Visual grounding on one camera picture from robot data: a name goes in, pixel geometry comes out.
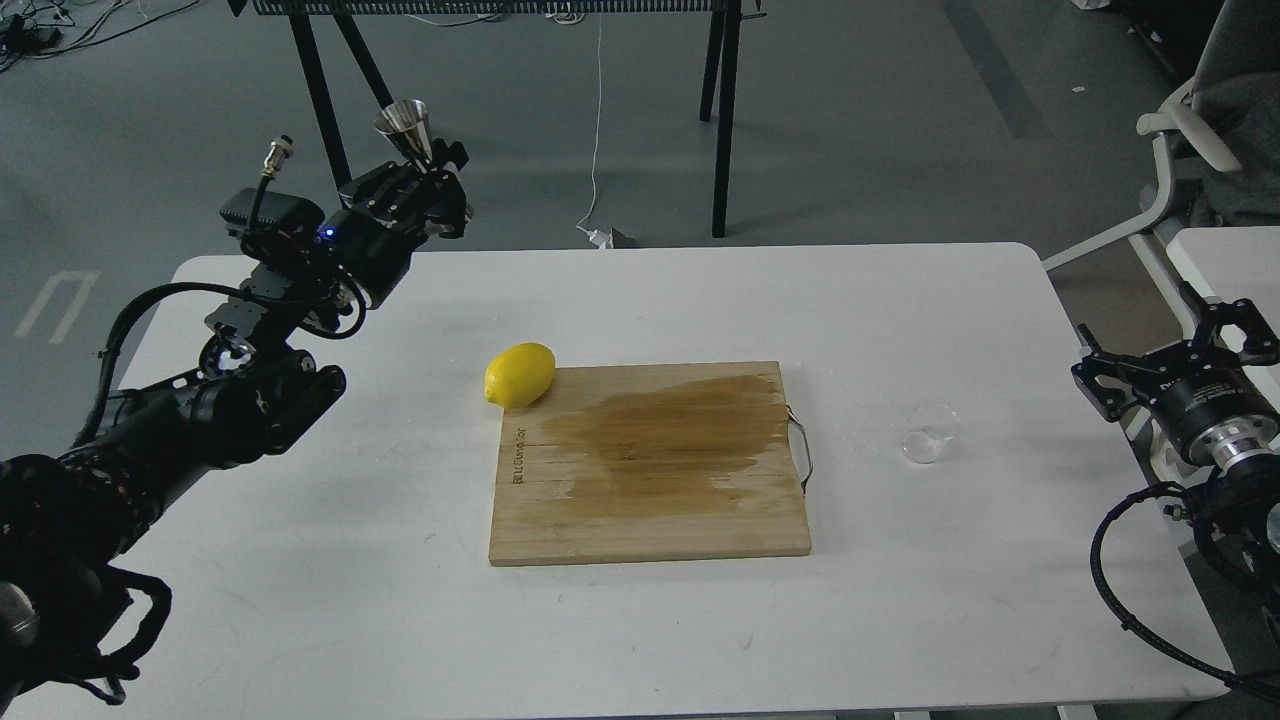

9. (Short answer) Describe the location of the steel jigger measuring cup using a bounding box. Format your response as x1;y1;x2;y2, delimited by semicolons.
374;99;434;172

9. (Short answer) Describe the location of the black metal table frame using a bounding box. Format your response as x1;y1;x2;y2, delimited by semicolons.
228;0;768;242

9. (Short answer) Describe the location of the yellow lemon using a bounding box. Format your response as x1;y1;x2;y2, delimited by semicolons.
483;342;556;410

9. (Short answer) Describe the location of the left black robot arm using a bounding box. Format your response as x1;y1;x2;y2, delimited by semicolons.
3;133;472;705

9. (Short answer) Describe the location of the white office chair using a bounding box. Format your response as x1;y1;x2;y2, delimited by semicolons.
1041;0;1280;301

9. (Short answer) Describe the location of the white hanging cable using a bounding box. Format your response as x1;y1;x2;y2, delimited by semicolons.
573;10;635;249

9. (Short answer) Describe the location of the wooden cutting board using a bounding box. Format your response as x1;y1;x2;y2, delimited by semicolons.
488;360;812;568

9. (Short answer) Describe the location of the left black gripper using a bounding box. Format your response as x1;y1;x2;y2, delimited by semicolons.
320;140;474;309

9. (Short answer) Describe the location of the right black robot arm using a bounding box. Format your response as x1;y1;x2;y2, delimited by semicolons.
1071;281;1279;705

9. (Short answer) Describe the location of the floor cables and adapter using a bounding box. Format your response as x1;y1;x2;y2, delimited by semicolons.
0;0;201;69

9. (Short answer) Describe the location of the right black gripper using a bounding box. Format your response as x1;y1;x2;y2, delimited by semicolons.
1071;281;1279;468

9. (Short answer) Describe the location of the small clear glass cup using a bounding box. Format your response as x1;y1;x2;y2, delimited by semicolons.
899;401;961;465

